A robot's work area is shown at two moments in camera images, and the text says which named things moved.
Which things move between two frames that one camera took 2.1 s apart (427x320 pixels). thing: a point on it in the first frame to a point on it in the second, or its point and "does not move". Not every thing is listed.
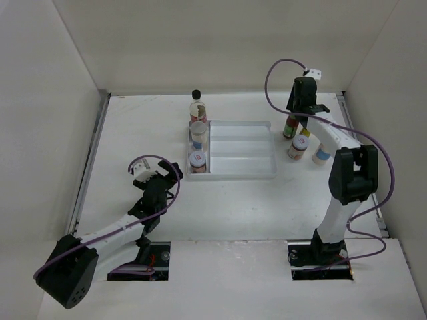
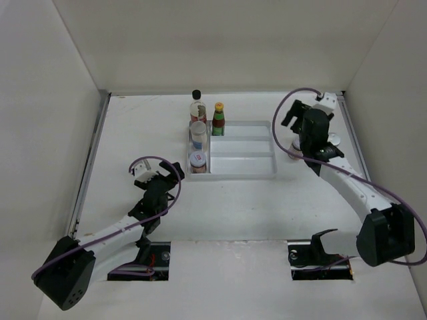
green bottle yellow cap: [291, 125] to [218, 120]
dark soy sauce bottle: [197, 108] does not move
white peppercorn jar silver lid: [199, 131] does not move
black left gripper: [171, 177] does not move
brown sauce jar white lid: [299, 144] does not move
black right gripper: [290, 104] to [297, 111]
